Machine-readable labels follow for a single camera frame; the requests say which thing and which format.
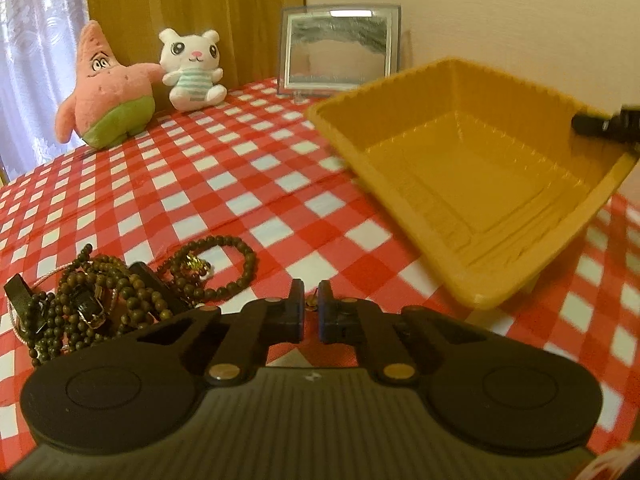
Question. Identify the pink starfish plush toy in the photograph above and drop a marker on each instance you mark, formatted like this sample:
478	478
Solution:
111	101

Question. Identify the framed sand art picture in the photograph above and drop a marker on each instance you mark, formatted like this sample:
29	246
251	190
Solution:
330	48

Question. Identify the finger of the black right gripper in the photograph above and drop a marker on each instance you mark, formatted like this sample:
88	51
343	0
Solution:
621	128

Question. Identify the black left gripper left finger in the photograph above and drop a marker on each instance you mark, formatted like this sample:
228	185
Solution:
260	324

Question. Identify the white sheer lace curtain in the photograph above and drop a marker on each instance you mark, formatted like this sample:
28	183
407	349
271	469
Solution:
38	58

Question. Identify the black strap wristwatch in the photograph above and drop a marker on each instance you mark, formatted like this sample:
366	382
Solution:
113	299

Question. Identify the red white checkered tablecloth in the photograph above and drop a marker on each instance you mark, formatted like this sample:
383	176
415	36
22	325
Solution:
256	169

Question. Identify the brown curtain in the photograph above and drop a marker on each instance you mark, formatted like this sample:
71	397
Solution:
249	31

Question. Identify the yellow plastic basket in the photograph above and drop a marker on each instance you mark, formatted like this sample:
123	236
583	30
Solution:
483	171

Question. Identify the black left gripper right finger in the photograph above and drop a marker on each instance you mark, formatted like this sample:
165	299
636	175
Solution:
362	325

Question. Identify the white bunny plush toy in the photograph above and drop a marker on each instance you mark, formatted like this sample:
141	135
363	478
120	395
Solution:
192	71

